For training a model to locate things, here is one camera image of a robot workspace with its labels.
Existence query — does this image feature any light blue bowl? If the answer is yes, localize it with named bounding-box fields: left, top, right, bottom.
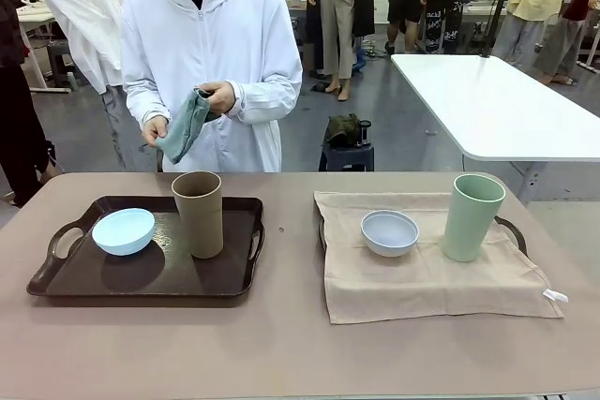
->
left=91, top=207, right=157, bottom=258

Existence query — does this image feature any person's right hand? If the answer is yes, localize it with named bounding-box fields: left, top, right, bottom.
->
left=141, top=114, right=171, bottom=149

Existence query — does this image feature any bystander in dark clothes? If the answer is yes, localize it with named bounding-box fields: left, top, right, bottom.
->
left=0, top=0, right=66, bottom=208

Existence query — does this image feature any beige cloth mat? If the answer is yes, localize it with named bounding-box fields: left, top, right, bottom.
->
left=312, top=190, right=570, bottom=326

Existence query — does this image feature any bystander in beige trousers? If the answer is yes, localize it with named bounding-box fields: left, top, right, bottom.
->
left=304, top=0, right=388, bottom=102

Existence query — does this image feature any black slanted stand pole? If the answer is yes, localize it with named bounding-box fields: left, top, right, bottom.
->
left=481, top=0, right=520, bottom=59

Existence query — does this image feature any dark blue plastic stool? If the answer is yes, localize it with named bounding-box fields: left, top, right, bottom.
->
left=318, top=141, right=376, bottom=173

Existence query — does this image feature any dark brown serving tray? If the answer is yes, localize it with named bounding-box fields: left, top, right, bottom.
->
left=318, top=214, right=530, bottom=259
left=26, top=195, right=267, bottom=299

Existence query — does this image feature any person's left hand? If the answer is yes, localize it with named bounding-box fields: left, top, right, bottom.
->
left=200, top=80, right=236, bottom=116

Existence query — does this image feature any bystander in dark red top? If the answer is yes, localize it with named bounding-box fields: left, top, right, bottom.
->
left=538, top=0, right=600, bottom=87

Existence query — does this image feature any green cloth mat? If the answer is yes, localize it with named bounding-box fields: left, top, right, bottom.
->
left=154, top=85, right=222, bottom=166

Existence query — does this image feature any person's right forearm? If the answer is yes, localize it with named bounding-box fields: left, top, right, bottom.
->
left=122, top=79, right=171, bottom=133

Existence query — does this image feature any tan tall cup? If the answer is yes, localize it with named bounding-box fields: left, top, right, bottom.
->
left=171, top=170, right=226, bottom=260

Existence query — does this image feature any person's left forearm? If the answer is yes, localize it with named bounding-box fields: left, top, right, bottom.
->
left=228, top=67, right=304, bottom=126

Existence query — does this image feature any bystander in white shirt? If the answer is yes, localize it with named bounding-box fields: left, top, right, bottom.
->
left=35, top=0, right=144, bottom=173

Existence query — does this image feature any dark green bag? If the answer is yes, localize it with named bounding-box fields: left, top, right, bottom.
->
left=324, top=113, right=362, bottom=148

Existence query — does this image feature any white side table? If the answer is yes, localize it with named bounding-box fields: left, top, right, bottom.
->
left=389, top=53, right=600, bottom=200

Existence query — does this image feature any person in white hoodie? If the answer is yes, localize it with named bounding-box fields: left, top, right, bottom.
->
left=120, top=0, right=305, bottom=173

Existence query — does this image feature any grey-blue bowl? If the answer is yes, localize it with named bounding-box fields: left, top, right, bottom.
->
left=360, top=210, right=420, bottom=259

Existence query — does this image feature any mint green tall cup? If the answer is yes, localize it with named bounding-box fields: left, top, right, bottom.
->
left=440, top=173, right=508, bottom=263

